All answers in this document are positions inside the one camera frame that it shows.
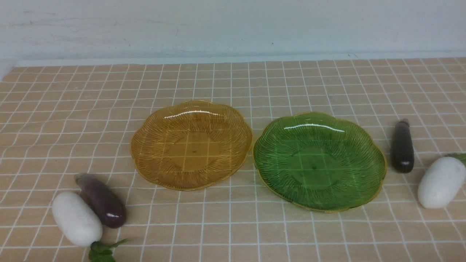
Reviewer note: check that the white radish green top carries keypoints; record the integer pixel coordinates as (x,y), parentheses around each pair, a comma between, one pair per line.
(442,181)

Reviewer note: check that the checkered beige tablecloth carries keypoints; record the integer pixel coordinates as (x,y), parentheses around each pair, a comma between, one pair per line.
(59,121)

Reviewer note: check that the amber ribbed plastic plate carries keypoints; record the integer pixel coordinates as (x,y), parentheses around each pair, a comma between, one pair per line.
(192,145)

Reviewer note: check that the dark purple eggplant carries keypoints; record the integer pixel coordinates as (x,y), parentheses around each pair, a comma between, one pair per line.
(401,149)

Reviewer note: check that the white radish with leaves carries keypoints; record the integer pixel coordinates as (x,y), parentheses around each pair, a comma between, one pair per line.
(81,226)

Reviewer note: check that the green ribbed plastic plate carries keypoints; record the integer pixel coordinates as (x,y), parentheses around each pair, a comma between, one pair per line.
(319,162)

